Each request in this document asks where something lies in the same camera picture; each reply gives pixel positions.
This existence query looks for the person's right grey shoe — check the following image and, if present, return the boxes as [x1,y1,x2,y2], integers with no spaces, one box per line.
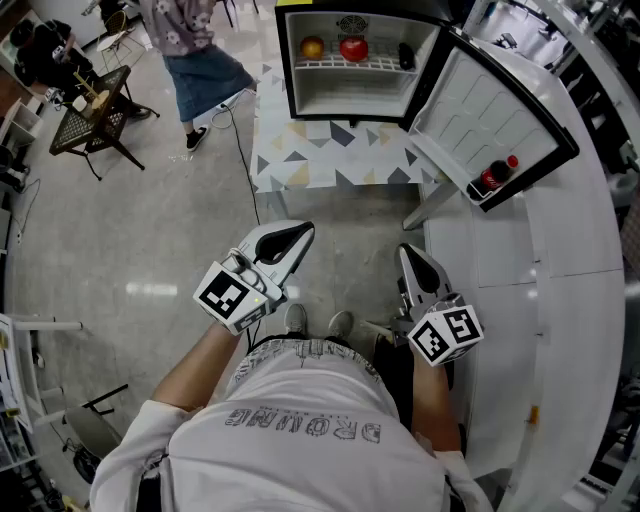
[327,310,355,342]

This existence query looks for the table with geometric patterned cloth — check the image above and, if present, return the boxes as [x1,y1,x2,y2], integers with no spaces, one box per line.
[249,62,461,232]

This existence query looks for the person's left forearm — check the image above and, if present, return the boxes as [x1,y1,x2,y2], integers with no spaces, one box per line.
[152,319,242,412]

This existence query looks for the wooden stand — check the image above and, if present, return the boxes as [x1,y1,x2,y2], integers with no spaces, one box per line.
[73,69,111,119]

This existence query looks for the person's white printed t-shirt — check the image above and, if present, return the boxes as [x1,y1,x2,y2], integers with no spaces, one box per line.
[89,338,496,512]

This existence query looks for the black mesh chair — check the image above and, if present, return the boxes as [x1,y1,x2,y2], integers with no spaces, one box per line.
[48,64,161,182]

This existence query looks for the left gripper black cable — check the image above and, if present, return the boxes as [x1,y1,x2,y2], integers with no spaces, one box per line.
[243,319,262,354]

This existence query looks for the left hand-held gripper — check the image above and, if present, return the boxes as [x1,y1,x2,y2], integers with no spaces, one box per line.
[192,221,315,336]

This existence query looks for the black mini fridge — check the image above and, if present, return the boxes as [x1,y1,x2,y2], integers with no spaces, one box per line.
[273,0,581,214]

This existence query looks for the grey chair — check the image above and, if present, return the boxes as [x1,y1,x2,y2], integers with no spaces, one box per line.
[63,383,130,464]

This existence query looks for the red apple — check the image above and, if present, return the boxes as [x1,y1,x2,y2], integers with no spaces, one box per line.
[339,35,370,63]

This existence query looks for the black floor cable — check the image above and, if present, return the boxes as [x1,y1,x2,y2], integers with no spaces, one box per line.
[219,102,262,226]

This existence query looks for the dark soda bottle red cap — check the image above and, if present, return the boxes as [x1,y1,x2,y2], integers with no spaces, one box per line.
[467,154,520,201]

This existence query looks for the person's right forearm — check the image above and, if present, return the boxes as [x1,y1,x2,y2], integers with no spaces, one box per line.
[412,349,462,454]

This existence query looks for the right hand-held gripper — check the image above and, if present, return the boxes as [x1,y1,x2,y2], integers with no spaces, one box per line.
[392,243,485,368]

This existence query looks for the white curved counter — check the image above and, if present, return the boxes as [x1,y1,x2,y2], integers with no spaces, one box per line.
[422,0,632,512]

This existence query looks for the person's grey shoe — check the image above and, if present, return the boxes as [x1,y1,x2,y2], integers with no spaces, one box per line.
[327,310,355,342]
[283,303,309,337]

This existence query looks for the orange fruit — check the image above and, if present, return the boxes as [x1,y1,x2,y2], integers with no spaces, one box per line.
[299,35,326,61]

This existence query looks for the person's left grey shoe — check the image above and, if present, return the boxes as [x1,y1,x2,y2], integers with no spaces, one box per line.
[283,303,309,337]

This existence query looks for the yellow wire chair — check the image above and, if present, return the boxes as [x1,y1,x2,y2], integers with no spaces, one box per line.
[97,9,146,71]

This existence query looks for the person's black trousers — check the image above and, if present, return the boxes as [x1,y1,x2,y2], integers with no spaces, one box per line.
[372,333,417,432]

